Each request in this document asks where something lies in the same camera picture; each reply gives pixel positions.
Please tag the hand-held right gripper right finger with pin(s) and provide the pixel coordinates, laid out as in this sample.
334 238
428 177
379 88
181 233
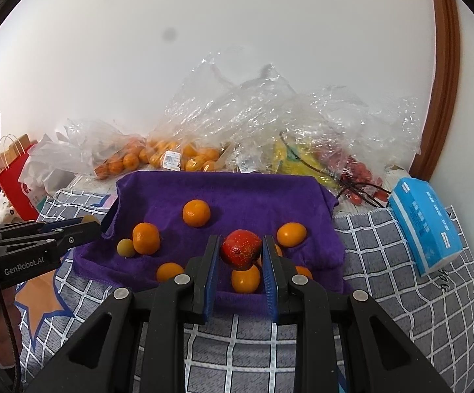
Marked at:
270 290

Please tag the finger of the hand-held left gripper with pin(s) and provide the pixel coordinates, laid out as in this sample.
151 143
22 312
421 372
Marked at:
57 242
65 224

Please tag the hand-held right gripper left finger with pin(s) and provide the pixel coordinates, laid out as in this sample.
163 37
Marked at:
210 290

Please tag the small orange mandarin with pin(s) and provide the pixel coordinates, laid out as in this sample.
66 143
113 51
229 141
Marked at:
145 238
196 213
170 272
245 280
278 250
303 273

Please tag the large orange mandarin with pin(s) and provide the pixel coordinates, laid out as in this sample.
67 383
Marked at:
291 234

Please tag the small green round fruit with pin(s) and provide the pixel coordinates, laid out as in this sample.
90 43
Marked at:
125 248

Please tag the purple towel covered tray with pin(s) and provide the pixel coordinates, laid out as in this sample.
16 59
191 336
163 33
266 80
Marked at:
241 196

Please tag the person's left hand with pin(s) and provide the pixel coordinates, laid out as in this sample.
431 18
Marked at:
6 335

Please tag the white plastic bag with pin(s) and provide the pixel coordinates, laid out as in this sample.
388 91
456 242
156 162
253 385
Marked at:
44 172

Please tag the white spotted bag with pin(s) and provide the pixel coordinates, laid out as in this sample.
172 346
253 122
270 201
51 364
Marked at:
3 208

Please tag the red paper bag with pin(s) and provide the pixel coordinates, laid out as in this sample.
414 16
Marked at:
12 190

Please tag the brown paper bag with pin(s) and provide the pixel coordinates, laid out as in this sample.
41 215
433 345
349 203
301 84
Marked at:
24 141

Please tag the grey checked star blanket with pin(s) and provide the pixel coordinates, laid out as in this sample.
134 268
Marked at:
396 294

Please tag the clear bag of yellow fruit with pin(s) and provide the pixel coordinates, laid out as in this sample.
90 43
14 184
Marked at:
298 163

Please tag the clear bag of red tomatoes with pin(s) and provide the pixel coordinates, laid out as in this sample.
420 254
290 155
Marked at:
355 172

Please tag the blue tissue pack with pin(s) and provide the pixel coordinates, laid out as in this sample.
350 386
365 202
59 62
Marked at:
421 221

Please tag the brown wooden door frame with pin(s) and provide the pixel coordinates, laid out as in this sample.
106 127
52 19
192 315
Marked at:
443 69

